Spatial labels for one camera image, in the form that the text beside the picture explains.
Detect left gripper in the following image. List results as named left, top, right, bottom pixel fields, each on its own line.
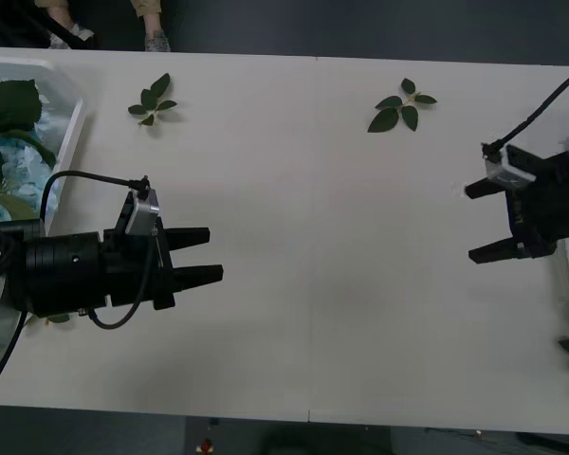
left=102, top=227, right=225, bottom=312

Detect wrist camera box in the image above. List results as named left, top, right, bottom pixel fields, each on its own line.
left=122, top=188, right=162, bottom=236
left=483, top=144, right=537, bottom=191

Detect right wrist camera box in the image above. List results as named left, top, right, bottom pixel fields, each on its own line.
left=483, top=144, right=537, bottom=191

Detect person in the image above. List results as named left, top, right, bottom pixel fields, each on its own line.
left=33, top=0, right=172, bottom=52

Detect loose green leaf twig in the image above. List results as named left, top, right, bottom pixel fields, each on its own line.
left=127, top=72, right=179, bottom=128
left=26, top=312, right=72, bottom=328
left=367, top=78, right=439, bottom=134

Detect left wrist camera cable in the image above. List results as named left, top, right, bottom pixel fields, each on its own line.
left=40, top=170, right=160, bottom=331

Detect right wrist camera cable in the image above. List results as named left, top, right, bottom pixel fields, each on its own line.
left=481, top=65, right=569, bottom=157

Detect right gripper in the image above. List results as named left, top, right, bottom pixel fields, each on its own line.
left=464, top=152, right=569, bottom=265

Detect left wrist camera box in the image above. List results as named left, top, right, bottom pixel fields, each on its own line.
left=122, top=188, right=162, bottom=236

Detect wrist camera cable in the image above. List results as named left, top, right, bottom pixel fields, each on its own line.
left=40, top=170, right=160, bottom=331
left=481, top=65, right=569, bottom=157

